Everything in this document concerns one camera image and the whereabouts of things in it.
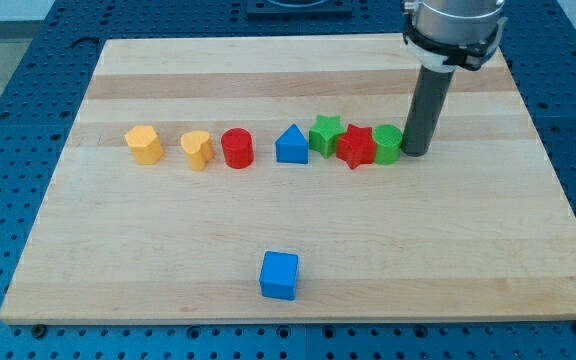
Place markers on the blue triangle block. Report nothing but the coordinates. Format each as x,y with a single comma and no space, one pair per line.
292,146

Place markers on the red cylinder block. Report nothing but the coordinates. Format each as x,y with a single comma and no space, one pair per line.
237,148

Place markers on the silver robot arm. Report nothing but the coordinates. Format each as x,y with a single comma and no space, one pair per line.
444,35

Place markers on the yellow heart block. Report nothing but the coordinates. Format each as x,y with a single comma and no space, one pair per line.
198,148

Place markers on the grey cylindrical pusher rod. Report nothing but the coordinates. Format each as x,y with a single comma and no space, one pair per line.
426,106

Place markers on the red star block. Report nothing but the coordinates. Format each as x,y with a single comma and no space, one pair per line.
356,146

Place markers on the green cylinder block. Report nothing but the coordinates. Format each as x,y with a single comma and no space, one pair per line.
388,139

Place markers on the blue cube block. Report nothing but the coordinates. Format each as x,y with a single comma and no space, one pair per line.
278,275

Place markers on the green star block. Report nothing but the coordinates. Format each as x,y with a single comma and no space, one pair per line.
323,135

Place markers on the light wooden board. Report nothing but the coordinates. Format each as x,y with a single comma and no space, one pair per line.
478,229

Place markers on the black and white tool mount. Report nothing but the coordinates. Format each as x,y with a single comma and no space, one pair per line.
444,58

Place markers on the yellow hexagon block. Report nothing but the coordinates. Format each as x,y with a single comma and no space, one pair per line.
144,144

